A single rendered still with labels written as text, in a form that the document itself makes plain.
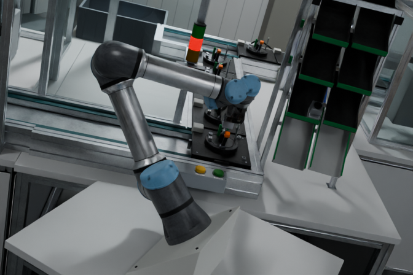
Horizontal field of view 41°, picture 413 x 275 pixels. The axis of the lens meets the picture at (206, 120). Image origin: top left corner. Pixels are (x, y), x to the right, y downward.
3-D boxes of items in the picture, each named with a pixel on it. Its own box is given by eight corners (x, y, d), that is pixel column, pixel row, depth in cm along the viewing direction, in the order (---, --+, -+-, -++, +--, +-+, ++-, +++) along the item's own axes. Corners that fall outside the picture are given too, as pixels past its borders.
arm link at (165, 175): (161, 216, 163) (140, 176, 162) (153, 211, 176) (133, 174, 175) (196, 196, 166) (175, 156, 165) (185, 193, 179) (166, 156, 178)
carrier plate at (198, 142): (249, 170, 218) (251, 165, 217) (190, 158, 215) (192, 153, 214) (245, 141, 239) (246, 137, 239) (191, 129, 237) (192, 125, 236)
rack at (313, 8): (336, 189, 239) (408, 13, 205) (255, 173, 235) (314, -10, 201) (326, 164, 258) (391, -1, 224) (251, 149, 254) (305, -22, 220)
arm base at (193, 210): (203, 234, 161) (187, 205, 161) (160, 250, 167) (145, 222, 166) (217, 214, 175) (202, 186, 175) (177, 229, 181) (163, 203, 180)
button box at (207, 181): (223, 194, 207) (227, 180, 205) (168, 183, 205) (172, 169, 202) (222, 183, 214) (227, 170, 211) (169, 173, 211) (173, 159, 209)
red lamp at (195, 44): (200, 51, 218) (203, 40, 216) (188, 49, 218) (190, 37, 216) (200, 48, 223) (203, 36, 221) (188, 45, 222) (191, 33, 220)
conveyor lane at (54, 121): (244, 188, 222) (251, 167, 218) (33, 147, 212) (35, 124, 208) (239, 153, 247) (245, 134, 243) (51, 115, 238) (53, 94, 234)
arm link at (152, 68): (101, 29, 162) (254, 76, 174) (98, 36, 172) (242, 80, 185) (91, 67, 161) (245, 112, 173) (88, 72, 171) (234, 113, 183)
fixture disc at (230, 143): (238, 156, 221) (239, 153, 220) (204, 150, 219) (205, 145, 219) (236, 140, 234) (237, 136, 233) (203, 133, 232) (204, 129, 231)
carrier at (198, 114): (245, 139, 241) (252, 114, 235) (191, 128, 238) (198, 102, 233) (241, 115, 262) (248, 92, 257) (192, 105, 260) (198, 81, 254)
